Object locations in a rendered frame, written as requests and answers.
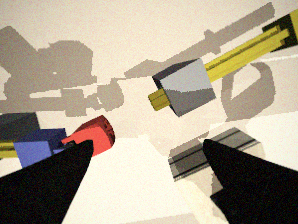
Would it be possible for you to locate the olive yellow rectangular bar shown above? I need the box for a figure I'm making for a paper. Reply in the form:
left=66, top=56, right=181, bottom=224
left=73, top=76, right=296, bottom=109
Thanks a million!
left=148, top=9, right=298, bottom=118

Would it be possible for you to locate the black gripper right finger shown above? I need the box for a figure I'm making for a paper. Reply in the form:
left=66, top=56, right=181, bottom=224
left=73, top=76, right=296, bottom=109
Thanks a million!
left=202, top=139, right=298, bottom=224

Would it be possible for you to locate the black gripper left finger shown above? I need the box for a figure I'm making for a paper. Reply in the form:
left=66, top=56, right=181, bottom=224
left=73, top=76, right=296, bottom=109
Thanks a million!
left=0, top=139, right=94, bottom=224

